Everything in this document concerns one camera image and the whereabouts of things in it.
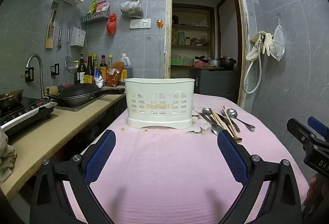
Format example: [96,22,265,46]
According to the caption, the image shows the gold long-handled spoon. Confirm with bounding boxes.
[224,121,243,143]

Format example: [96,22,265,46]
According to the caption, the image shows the steel mesh strainer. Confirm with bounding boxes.
[64,28,78,73]

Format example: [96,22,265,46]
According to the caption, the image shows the steel peeler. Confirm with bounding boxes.
[57,23,63,48]

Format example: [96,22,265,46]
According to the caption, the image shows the wooden shelf unit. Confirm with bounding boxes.
[171,3,215,68]

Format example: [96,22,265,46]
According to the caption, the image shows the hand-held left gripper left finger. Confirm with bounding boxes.
[30,130,117,224]

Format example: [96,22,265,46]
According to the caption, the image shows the wooden chopstick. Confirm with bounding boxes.
[209,108,237,138]
[220,105,241,136]

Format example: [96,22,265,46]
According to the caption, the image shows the cream rubber gloves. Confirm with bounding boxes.
[245,30,275,61]

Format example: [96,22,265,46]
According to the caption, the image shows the white wall switch panel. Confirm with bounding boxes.
[129,19,151,29]

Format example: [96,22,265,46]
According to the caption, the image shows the red plastic bag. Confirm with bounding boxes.
[106,13,118,35]

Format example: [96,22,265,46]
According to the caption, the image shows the clear plastic bag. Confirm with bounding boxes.
[120,0,144,18]

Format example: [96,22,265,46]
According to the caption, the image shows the white mesh bag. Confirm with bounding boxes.
[271,17,286,61]

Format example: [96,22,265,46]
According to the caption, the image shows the green snack packet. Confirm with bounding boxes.
[86,0,97,15]

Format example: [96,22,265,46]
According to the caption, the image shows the steel sink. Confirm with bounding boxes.
[54,97,108,112]

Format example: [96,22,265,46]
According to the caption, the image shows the wooden knife holder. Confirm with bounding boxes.
[45,1,59,49]

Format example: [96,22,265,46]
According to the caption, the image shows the yellowish scrubber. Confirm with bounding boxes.
[46,85,61,96]

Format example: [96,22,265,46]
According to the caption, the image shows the beige towel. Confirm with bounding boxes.
[0,128,17,183]

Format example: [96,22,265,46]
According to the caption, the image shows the dark oil jug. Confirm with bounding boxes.
[119,53,132,79]

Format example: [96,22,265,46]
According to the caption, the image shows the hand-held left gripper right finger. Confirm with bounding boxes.
[217,130,302,224]

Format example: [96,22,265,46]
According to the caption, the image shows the person's right hand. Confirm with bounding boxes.
[303,173,320,206]

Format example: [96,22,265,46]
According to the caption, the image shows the black frying pan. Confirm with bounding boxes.
[45,83,125,108]

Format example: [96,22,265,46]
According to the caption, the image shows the white wall utensil holder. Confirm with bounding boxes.
[70,26,86,47]

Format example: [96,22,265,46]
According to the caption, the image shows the dark metal pot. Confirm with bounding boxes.
[220,57,237,69]

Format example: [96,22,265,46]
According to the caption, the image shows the beige kitchen counter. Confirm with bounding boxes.
[0,94,127,202]

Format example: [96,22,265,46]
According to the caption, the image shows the white seasoning bag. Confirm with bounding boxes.
[94,70,106,87]

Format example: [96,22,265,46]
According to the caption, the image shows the dark pump bottle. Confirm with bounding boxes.
[77,54,87,83]

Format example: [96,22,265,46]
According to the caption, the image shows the grey wall shelf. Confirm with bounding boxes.
[81,10,110,24]

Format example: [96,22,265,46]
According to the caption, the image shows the worn door frame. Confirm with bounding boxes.
[164,0,250,111]

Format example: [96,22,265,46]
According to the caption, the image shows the steel pan with food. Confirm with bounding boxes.
[0,89,25,111]

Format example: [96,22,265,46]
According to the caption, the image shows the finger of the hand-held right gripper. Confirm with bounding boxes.
[308,116,329,143]
[286,118,318,149]

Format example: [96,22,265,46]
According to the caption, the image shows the steel gooseneck faucet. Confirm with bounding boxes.
[26,53,49,101]

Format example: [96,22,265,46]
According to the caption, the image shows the dark grey cabinet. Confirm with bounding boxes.
[193,69,237,102]

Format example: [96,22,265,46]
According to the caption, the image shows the pink floral tablecloth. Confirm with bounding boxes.
[63,93,310,224]

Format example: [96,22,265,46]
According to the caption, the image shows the red snack packets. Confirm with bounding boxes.
[95,1,111,13]

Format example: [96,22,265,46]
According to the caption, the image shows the white plastic utensil basket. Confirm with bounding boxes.
[124,78,196,129]

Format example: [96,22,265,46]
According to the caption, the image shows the black induction cooker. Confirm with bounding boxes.
[0,97,58,137]

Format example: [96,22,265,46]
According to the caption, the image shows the red-capped soy sauce bottle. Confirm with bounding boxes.
[100,55,108,81]

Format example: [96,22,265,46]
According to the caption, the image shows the tall dark sauce bottle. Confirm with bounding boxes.
[84,53,95,84]

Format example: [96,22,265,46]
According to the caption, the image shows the black utensil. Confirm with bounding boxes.
[216,112,241,133]

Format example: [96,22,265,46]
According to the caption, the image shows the white shower hose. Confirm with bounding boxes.
[243,35,265,94]

